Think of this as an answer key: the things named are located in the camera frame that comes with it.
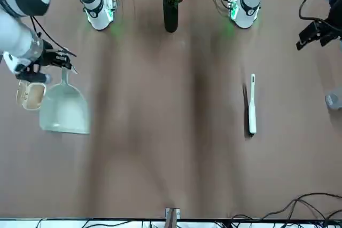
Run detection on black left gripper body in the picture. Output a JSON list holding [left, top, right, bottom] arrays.
[[320, 0, 342, 38]]

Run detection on pale plastic dustpan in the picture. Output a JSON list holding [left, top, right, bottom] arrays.
[[39, 67, 91, 136]]

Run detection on white brush black bristles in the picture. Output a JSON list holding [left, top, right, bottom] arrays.
[[242, 73, 258, 139]]

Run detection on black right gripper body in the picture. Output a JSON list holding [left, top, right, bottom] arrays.
[[38, 41, 58, 67]]

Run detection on aluminium frame post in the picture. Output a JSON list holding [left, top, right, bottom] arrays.
[[165, 207, 181, 228]]

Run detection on small beige bin with lid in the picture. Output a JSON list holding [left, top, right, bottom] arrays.
[[15, 79, 49, 111]]

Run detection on black vase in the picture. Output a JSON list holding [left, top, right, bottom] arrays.
[[162, 0, 179, 33]]

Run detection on clear bottle blue cap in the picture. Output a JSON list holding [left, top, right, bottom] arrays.
[[325, 86, 342, 111]]

